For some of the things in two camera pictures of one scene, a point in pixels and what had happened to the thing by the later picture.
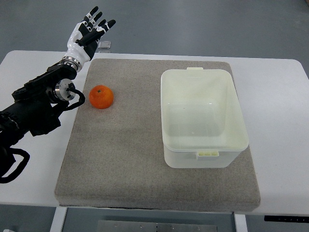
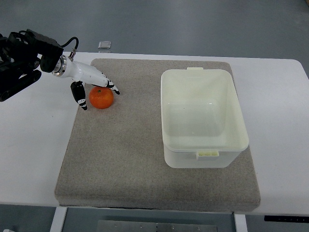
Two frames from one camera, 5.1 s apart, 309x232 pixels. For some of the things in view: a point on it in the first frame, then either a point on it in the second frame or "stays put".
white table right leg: (240, 223) stays put
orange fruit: (101, 96) stays put
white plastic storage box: (203, 124) stays put
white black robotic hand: (82, 43) → (81, 73)
